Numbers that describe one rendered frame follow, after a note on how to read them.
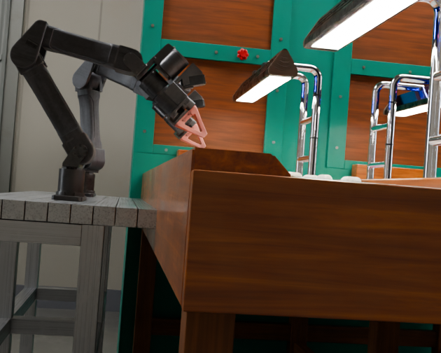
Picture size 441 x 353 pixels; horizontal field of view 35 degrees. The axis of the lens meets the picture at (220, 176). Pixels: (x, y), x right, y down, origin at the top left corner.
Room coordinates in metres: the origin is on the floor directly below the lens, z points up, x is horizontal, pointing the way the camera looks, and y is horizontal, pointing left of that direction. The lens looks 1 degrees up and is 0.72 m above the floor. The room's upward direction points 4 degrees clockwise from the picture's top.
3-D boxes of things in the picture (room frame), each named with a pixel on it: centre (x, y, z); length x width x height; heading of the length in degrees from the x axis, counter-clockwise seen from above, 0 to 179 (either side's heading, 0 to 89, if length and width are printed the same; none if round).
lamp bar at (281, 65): (2.17, -0.10, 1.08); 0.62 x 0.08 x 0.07; 8
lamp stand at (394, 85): (2.24, -0.58, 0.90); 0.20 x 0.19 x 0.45; 8
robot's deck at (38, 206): (2.04, 0.16, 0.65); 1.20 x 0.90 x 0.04; 8
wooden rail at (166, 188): (1.71, 0.10, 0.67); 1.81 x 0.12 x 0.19; 8
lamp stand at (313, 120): (2.18, -0.18, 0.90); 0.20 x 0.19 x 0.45; 8
